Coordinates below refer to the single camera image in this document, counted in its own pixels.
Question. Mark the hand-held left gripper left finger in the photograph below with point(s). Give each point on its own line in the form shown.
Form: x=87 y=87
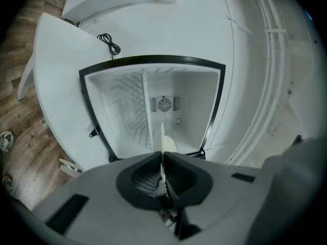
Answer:
x=102 y=200

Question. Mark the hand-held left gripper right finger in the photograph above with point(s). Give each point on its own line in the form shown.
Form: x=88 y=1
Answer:
x=224 y=200

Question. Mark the white round plate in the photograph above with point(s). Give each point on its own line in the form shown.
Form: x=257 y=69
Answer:
x=162 y=142

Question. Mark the black mini fridge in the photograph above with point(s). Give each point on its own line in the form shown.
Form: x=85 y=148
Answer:
x=194 y=91

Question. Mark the person's grey sneaker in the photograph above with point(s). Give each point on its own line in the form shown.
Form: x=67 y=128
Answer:
x=7 y=185
x=6 y=142

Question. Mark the white water dispenser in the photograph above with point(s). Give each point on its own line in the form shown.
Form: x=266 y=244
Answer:
x=102 y=1

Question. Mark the white wall conduit pipes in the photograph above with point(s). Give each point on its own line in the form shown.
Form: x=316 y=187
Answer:
x=274 y=47

